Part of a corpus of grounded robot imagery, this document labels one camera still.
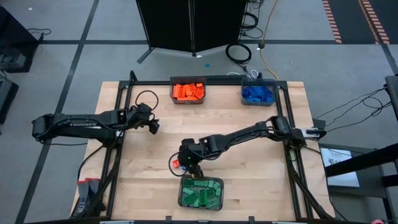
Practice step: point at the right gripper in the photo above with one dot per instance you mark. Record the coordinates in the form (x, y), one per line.
(194, 169)

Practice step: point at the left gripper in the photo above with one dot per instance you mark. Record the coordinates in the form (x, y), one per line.
(141, 116)

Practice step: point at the green duplo block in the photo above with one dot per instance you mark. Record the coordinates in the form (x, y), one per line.
(188, 191)
(196, 203)
(216, 186)
(211, 193)
(218, 192)
(189, 199)
(214, 202)
(203, 196)
(188, 182)
(200, 183)
(210, 184)

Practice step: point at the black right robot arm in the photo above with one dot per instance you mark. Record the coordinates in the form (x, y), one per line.
(248, 137)

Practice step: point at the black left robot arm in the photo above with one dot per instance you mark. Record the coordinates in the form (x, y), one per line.
(77, 126)

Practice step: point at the small orange duplo block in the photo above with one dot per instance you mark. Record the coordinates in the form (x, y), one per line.
(176, 163)

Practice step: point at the smoke plastic storage bin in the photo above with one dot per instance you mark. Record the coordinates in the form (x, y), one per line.
(171, 101)
(258, 81)
(180, 205)

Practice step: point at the grey clamp with red tip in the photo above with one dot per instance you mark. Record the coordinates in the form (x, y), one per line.
(81, 199)
(93, 186)

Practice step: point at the black partition screen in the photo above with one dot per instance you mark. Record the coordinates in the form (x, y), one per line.
(192, 25)

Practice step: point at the white paper sheet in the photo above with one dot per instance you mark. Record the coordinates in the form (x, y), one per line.
(339, 165)

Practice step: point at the black box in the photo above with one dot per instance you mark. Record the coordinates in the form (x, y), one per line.
(6, 99)

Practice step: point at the black metal beam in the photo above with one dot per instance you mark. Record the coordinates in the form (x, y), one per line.
(360, 160)

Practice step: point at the black equipment case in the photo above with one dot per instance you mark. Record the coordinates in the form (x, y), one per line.
(12, 37)

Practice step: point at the grey side table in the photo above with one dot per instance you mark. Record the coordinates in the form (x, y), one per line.
(370, 186)

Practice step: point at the red round object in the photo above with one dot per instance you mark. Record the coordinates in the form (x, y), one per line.
(377, 221)

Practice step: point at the black aluminium table frame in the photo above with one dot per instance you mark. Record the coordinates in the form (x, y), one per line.
(224, 78)

